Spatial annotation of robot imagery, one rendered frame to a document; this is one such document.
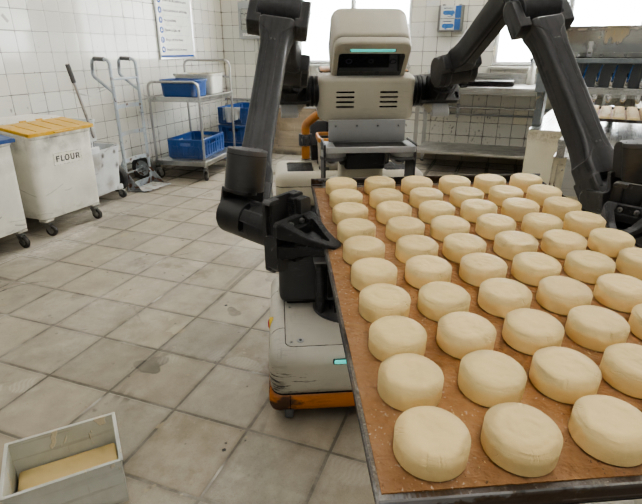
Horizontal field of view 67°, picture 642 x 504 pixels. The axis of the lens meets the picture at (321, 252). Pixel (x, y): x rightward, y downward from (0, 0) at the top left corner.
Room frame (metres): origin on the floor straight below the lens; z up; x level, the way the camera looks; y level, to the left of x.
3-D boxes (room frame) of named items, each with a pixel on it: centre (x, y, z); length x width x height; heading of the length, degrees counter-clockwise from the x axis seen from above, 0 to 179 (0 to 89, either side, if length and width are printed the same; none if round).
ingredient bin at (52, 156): (3.52, 2.05, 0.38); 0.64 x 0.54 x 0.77; 68
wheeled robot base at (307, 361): (1.71, -0.11, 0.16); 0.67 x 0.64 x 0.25; 5
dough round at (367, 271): (0.48, -0.06, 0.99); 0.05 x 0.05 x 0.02
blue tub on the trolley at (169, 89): (5.02, 1.34, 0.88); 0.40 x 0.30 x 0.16; 74
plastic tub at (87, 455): (1.07, 0.74, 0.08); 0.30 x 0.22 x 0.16; 117
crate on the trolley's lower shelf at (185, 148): (5.22, 1.31, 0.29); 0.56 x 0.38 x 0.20; 168
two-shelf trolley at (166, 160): (5.22, 1.31, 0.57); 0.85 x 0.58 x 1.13; 167
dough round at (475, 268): (0.49, -0.18, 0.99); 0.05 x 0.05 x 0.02
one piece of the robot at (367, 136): (1.41, -0.13, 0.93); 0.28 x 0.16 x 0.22; 95
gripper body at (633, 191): (0.69, -0.46, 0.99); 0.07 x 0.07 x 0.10; 50
